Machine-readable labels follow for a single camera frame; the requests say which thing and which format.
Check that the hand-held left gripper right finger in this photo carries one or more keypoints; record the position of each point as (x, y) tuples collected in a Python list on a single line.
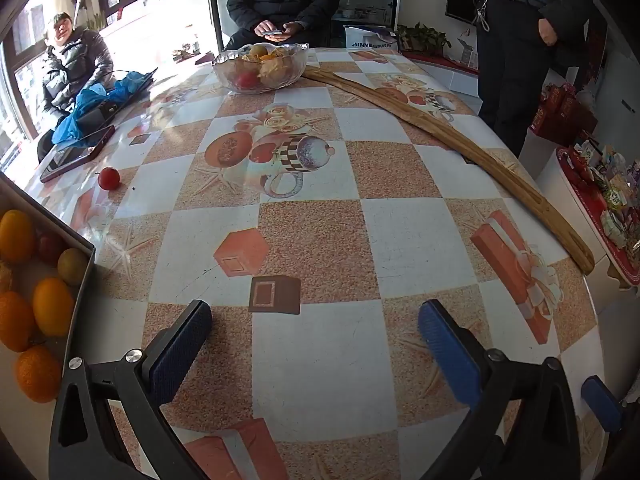
[(447, 355)]

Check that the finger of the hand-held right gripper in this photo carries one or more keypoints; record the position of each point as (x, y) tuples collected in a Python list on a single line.
[(602, 402)]

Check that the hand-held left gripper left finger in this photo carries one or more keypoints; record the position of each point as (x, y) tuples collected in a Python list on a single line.
[(182, 350)]

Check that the grey shallow box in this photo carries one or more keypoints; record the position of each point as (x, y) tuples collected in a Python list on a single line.
[(75, 320)]

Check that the brown round pear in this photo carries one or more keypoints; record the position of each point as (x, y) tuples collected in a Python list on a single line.
[(257, 51), (73, 266)]

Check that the red tomato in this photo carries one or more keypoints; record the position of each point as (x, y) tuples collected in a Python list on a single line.
[(50, 247), (245, 80), (109, 178)]

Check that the clear glass bowl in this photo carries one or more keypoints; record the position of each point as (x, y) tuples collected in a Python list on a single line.
[(290, 72)]

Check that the yellow orange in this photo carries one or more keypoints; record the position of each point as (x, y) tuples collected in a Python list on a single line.
[(52, 306), (15, 235)]

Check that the deep orange tangerine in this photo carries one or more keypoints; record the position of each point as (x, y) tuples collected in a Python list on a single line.
[(37, 372), (15, 320)]

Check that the red snack tray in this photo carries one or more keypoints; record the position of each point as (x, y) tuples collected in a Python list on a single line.
[(600, 210)]

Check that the long wooden stick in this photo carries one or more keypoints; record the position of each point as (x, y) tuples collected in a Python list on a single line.
[(450, 132)]

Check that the smartphone with red case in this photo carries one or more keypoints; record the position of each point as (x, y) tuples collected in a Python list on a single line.
[(75, 152)]

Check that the blue plastic bag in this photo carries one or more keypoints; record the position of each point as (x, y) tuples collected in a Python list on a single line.
[(85, 102)]

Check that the stack of red boxes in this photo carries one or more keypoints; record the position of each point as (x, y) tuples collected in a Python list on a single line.
[(562, 115)]

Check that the green potted plant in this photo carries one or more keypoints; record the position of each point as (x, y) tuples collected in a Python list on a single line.
[(422, 37)]

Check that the white shopping bag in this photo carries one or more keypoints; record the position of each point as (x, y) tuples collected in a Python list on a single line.
[(370, 40)]

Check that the metal key bunch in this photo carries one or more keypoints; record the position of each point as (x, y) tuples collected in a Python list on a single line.
[(482, 12)]

